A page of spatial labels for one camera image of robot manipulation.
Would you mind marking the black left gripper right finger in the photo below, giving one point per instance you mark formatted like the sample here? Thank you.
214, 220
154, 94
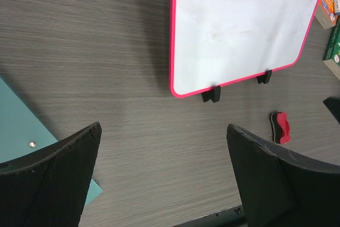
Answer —
279, 187

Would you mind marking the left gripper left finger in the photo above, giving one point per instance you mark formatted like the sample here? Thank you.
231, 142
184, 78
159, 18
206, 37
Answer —
49, 187

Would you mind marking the red bone shaped eraser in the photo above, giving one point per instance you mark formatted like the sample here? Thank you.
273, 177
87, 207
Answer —
280, 127

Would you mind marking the pink framed whiteboard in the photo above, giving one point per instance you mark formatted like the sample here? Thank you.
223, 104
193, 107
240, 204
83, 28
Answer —
219, 42

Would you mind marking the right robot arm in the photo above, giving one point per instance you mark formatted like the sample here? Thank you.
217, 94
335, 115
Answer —
333, 105

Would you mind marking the teal paper sheet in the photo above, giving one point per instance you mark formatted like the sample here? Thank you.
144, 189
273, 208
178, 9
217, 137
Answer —
22, 133

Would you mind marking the green book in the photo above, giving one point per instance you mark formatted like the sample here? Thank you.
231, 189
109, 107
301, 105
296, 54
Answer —
331, 56

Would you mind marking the orange book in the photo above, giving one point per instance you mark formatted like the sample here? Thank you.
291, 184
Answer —
325, 13

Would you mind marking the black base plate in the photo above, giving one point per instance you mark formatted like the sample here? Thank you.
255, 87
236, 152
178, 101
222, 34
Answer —
231, 217

